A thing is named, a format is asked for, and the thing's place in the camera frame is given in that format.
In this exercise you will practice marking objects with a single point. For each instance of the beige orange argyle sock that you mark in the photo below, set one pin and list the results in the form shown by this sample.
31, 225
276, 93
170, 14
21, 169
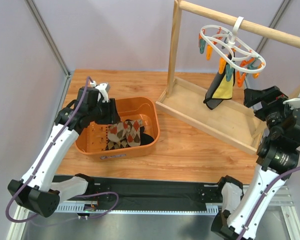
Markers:
133, 131

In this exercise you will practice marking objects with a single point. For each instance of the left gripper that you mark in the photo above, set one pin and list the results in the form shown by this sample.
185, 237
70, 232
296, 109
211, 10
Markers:
112, 111

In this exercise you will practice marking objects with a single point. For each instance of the white round clip hanger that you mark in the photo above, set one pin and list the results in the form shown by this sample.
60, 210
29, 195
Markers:
237, 59

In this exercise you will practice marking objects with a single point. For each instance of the brown argyle sock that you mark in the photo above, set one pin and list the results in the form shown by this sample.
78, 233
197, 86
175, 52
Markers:
111, 145

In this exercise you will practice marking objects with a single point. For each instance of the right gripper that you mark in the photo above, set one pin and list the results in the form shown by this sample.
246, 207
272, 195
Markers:
258, 97

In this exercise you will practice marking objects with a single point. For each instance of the grey black sock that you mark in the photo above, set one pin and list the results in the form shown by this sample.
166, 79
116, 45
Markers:
224, 68

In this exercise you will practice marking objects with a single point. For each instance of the black white-striped sock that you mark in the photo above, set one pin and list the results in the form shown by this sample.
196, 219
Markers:
146, 139

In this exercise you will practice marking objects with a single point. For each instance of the aluminium frame post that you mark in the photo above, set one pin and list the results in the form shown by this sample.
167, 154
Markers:
283, 7
67, 74

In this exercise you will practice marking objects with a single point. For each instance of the right aluminium frame post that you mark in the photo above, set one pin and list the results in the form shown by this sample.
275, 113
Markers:
283, 7

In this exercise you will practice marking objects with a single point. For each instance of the orange plastic basket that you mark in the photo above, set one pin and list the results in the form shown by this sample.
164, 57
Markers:
93, 139

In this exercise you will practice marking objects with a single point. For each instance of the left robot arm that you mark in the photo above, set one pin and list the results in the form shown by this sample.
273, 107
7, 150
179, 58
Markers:
69, 124

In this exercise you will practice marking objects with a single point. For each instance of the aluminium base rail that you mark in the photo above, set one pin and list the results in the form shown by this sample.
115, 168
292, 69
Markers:
46, 203

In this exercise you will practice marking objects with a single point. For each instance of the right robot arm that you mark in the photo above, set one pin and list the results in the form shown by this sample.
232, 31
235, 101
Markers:
278, 158

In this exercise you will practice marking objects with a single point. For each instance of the yellow grey sock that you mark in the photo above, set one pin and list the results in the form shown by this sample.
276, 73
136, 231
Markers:
223, 89

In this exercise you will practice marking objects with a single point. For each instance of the left aluminium frame post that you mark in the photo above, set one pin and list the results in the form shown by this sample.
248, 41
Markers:
67, 74

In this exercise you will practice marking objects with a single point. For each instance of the wooden hanger rack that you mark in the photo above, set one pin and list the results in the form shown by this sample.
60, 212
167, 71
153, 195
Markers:
231, 122

